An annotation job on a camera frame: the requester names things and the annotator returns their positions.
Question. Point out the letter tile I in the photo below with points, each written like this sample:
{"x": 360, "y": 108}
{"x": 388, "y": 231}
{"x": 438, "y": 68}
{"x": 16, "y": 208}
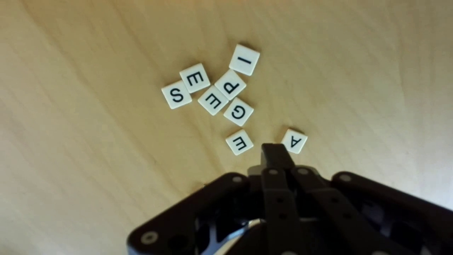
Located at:
{"x": 244, "y": 60}

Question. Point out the letter tile P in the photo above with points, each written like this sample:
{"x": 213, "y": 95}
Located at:
{"x": 230, "y": 84}

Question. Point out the letter tile A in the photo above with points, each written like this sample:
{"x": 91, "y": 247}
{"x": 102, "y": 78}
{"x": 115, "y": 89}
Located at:
{"x": 293, "y": 140}

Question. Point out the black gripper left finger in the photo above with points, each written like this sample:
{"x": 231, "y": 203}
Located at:
{"x": 281, "y": 213}

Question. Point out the letter tile e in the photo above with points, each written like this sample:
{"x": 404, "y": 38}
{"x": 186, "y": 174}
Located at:
{"x": 213, "y": 101}
{"x": 240, "y": 142}
{"x": 194, "y": 78}

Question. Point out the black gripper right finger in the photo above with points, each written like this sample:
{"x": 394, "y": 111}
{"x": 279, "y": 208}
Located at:
{"x": 356, "y": 232}

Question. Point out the letter tile G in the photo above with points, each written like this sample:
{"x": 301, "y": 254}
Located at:
{"x": 238, "y": 112}

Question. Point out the letter tile S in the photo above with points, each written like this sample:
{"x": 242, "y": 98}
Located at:
{"x": 176, "y": 95}

